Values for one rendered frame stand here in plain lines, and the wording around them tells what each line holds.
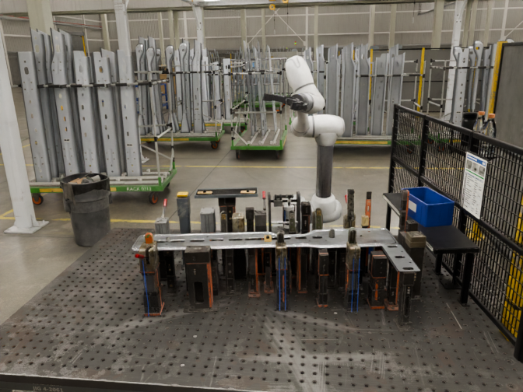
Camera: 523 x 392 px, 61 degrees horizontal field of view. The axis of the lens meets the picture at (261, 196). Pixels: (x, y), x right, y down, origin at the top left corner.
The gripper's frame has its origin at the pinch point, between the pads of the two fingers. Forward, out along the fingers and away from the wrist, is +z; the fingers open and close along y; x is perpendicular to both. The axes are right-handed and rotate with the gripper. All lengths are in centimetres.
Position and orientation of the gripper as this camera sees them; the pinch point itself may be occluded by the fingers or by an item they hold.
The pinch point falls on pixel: (279, 101)
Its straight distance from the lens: 192.8
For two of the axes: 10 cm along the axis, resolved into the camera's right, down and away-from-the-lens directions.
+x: 2.4, -9.2, -3.1
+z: -5.1, 1.5, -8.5
